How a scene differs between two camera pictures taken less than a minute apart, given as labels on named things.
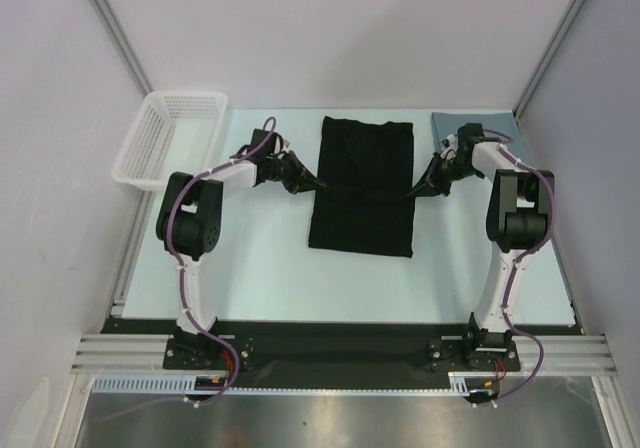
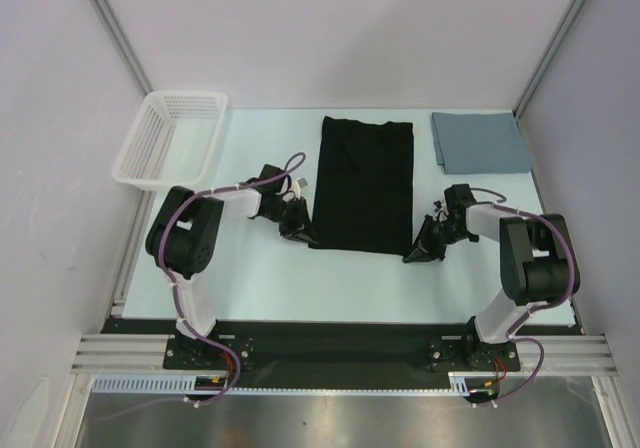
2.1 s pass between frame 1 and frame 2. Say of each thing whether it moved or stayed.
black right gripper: moved
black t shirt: stayed
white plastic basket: stayed
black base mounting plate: stayed
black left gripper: moved
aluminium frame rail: stayed
